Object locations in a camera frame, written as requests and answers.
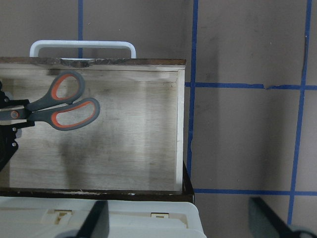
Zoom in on dark brown wooden cabinet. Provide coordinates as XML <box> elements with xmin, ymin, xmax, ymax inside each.
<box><xmin>0</xmin><ymin>165</ymin><xmax>195</xmax><ymax>203</ymax></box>

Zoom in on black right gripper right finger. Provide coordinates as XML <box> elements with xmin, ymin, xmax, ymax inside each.
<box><xmin>248</xmin><ymin>197</ymin><xmax>317</xmax><ymax>238</ymax></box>

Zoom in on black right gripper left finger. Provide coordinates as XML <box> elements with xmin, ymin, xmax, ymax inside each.
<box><xmin>76</xmin><ymin>200</ymin><xmax>109</xmax><ymax>238</ymax></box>

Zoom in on light wooden drawer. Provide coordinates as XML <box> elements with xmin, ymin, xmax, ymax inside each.
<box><xmin>0</xmin><ymin>57</ymin><xmax>186</xmax><ymax>191</ymax></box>

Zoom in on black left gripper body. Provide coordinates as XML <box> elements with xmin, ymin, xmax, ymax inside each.
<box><xmin>0</xmin><ymin>83</ymin><xmax>21</xmax><ymax>171</ymax></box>

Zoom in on grey orange handled scissors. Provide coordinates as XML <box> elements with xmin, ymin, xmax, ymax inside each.
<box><xmin>0</xmin><ymin>70</ymin><xmax>101</xmax><ymax>131</ymax></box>

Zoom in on white drawer handle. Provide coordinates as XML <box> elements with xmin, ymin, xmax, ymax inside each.
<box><xmin>29</xmin><ymin>40</ymin><xmax>137</xmax><ymax>60</ymax></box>

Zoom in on cream white plastic tray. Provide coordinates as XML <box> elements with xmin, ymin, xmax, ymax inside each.
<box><xmin>0</xmin><ymin>196</ymin><xmax>206</xmax><ymax>238</ymax></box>

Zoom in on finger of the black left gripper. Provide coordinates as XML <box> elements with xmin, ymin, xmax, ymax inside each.
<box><xmin>0</xmin><ymin>98</ymin><xmax>30</xmax><ymax>109</ymax></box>
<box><xmin>0</xmin><ymin>120</ymin><xmax>35</xmax><ymax>129</ymax></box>

